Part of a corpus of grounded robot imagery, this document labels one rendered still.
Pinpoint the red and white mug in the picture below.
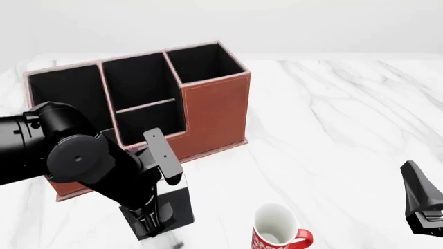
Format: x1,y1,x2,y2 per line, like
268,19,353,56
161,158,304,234
251,203,314,249

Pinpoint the red-brown desk caddy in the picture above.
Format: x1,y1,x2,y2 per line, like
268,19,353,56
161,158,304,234
22,39,252,203

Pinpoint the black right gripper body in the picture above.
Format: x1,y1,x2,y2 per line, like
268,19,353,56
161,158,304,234
404,208,443,238

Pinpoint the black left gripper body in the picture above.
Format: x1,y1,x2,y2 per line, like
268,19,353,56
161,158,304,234
129,199,174,239

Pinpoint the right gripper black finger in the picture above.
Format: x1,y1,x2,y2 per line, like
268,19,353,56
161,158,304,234
400,160,443,216

